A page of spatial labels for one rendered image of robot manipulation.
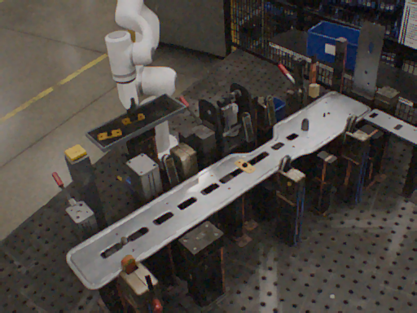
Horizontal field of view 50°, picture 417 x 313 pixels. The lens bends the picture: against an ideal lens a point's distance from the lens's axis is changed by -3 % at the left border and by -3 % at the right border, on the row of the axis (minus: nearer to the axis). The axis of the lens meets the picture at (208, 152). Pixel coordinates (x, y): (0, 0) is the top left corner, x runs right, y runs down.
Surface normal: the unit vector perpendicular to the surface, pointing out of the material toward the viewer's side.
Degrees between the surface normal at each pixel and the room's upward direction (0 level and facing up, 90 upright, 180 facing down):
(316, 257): 0
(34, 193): 0
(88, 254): 0
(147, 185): 90
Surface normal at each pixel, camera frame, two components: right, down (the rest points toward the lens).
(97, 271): -0.07, -0.78
